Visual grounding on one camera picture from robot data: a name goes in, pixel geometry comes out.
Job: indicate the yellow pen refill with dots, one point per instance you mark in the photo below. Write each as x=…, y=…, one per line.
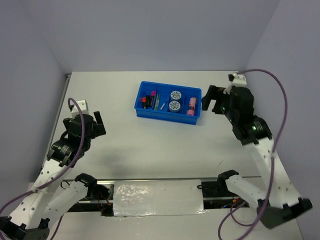
x=156, y=104

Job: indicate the blue compartment tray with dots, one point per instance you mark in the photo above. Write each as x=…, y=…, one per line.
x=164, y=90

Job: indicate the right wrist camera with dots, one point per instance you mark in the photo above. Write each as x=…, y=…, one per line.
x=235, y=80

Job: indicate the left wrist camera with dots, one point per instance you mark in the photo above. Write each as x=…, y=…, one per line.
x=83, y=105

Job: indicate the pink cap black highlighter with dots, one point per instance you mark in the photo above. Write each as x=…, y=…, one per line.
x=152, y=98

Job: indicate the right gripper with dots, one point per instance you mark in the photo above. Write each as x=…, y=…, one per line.
x=214, y=92

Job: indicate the blue jar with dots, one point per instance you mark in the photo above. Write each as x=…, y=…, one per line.
x=174, y=106
x=175, y=96

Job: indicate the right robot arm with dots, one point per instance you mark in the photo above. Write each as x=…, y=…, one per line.
x=284, y=203

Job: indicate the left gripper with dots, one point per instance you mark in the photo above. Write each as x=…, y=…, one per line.
x=99, y=129

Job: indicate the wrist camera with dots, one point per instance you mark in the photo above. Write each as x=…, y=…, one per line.
x=83, y=105
x=235, y=80

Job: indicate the pink glue bottle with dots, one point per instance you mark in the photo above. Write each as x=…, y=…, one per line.
x=192, y=106

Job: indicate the blue cap black highlighter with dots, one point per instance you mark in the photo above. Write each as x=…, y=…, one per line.
x=148, y=102

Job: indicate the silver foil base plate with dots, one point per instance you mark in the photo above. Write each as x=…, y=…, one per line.
x=157, y=198

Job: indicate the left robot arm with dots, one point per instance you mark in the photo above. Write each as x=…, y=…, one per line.
x=39, y=210

